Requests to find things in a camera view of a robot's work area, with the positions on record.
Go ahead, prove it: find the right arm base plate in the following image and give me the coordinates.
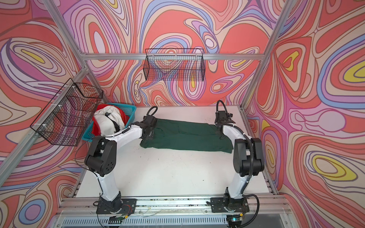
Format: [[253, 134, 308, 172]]
[[206, 197, 250, 214]]

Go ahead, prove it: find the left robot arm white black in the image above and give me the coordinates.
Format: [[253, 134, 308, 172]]
[[85, 106, 158, 215]]

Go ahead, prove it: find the aluminium mounting rail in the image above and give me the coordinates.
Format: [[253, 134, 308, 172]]
[[50, 195, 299, 228]]

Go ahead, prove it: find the green t shirt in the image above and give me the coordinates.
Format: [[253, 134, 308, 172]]
[[140, 119, 233, 154]]

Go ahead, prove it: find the black wire basket wall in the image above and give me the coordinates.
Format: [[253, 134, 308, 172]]
[[143, 47, 206, 82], [30, 79, 104, 146]]

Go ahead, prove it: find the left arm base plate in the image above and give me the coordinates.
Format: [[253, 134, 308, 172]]
[[96, 198, 137, 216]]

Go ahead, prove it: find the red t shirt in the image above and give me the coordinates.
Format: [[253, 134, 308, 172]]
[[92, 104, 129, 137]]

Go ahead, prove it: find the black wire basket left wall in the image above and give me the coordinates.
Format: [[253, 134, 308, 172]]
[[30, 79, 104, 146]]

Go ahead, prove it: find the teal plastic laundry basket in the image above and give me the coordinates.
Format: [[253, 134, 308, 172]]
[[82, 103, 136, 142]]

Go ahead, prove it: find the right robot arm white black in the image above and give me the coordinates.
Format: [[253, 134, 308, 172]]
[[214, 100, 265, 213]]

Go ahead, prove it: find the black wire basket back wall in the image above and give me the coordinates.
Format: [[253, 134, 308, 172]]
[[143, 47, 206, 82]]

